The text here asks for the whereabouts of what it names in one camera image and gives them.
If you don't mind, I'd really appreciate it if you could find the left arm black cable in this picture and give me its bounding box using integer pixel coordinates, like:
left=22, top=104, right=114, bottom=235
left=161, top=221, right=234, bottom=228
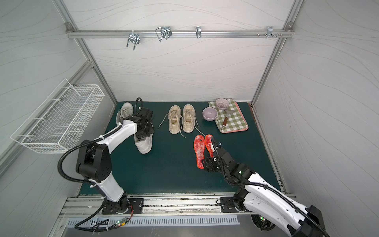
left=57, top=97, right=144, bottom=184

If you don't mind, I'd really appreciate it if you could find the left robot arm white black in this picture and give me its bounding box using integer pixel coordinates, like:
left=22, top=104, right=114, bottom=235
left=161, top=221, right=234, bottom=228
left=76, top=107, right=154, bottom=205

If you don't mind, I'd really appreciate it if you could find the pink plastic tray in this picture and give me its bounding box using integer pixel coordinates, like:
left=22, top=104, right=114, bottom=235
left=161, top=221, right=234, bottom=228
left=221, top=102, right=249, bottom=133

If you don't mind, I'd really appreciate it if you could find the lilac ceramic bowl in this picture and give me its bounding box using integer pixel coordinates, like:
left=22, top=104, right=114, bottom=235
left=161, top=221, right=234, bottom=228
left=202, top=107, right=218, bottom=121

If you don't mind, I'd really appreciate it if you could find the wooden handled metal spatula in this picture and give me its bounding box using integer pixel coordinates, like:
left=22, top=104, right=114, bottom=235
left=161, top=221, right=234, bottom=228
left=222, top=109, right=235, bottom=129

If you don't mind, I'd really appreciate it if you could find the metal hook clamp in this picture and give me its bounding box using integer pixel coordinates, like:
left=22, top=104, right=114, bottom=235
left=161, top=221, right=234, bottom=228
left=126, top=32, right=140, bottom=50
left=155, top=26, right=172, bottom=41
left=195, top=26, right=201, bottom=39
left=257, top=27, right=282, bottom=38

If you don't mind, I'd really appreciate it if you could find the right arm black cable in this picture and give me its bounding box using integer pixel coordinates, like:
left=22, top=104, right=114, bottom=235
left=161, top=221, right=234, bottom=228
left=211, top=137, right=331, bottom=237

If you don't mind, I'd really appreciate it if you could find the white vent grille strip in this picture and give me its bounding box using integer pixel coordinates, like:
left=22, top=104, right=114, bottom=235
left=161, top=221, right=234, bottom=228
left=66, top=215, right=240, bottom=228

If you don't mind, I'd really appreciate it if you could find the striped small ceramic bowl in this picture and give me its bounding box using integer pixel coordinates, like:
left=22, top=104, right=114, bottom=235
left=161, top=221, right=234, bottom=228
left=215, top=98, right=230, bottom=110

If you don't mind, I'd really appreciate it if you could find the green white checkered cloth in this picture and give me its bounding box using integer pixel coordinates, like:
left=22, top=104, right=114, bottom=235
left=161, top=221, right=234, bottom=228
left=208, top=98, right=249, bottom=133

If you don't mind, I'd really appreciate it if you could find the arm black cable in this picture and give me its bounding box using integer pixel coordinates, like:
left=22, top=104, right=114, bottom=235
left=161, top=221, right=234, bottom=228
left=211, top=137, right=331, bottom=237
left=57, top=97, right=144, bottom=184

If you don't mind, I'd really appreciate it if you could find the aluminium top rail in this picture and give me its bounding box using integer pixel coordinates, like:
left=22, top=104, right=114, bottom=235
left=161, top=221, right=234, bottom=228
left=66, top=28, right=295, bottom=39

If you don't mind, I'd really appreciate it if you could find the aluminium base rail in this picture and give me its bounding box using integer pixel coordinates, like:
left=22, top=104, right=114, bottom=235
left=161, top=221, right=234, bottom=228
left=59, top=192, right=234, bottom=218

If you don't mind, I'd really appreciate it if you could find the beige sneaker with red insole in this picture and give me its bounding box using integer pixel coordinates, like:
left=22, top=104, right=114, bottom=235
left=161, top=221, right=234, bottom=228
left=183, top=104, right=205, bottom=137

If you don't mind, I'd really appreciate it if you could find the white wire basket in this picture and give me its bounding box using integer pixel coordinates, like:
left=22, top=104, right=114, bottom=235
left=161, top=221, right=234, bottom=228
left=11, top=79, right=105, bottom=154

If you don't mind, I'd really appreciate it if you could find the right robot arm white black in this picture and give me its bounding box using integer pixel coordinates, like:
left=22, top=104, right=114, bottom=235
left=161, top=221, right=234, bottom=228
left=202, top=145, right=328, bottom=237

